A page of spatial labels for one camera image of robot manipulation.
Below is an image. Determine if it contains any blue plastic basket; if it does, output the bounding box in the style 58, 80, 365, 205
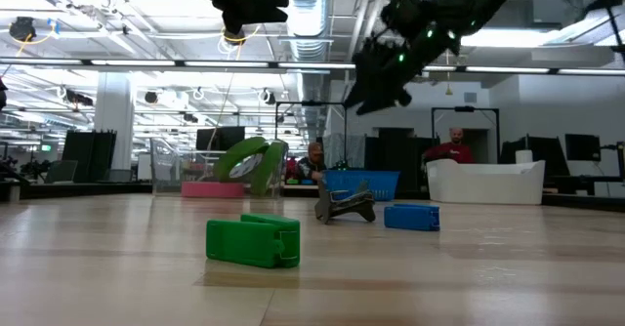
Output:
321, 169, 401, 203

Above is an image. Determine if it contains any green mini stapler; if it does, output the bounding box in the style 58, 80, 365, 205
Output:
205, 212, 302, 269

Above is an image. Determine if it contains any silver ventilation duct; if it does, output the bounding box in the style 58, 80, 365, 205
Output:
282, 0, 339, 63

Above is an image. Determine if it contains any black stand frame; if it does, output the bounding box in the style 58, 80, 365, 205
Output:
273, 100, 350, 171
430, 105, 501, 164

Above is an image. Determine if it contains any wide green tape roll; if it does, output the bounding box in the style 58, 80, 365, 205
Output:
212, 136, 271, 183

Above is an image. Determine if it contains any blue mini stapler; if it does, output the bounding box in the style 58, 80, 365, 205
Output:
383, 203, 441, 233

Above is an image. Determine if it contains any white plastic bin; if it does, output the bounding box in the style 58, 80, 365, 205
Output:
426, 158, 547, 205

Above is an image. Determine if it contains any large black monitor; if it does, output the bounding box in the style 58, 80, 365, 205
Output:
498, 136, 563, 177

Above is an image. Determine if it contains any black ceiling device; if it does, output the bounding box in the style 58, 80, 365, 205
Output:
222, 27, 247, 47
8, 16, 38, 43

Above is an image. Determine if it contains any black partition panel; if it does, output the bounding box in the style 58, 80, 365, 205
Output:
61, 129, 118, 184

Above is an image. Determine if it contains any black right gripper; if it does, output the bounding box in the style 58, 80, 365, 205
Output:
344, 0, 460, 116

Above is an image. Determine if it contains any long ceiling light bar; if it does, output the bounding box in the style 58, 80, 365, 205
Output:
0, 58, 625, 76

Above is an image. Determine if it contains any clear plastic bin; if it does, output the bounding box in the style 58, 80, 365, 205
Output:
148, 137, 290, 199

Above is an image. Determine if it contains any small black monitor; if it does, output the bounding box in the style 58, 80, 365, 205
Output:
564, 133, 603, 163

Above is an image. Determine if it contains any grey office chair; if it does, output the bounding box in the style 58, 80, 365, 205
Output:
44, 159, 79, 185

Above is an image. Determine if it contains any pink tape roll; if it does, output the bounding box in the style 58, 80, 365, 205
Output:
180, 181, 246, 199

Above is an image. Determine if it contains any person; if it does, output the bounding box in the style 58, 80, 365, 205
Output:
296, 142, 327, 182
421, 127, 476, 165

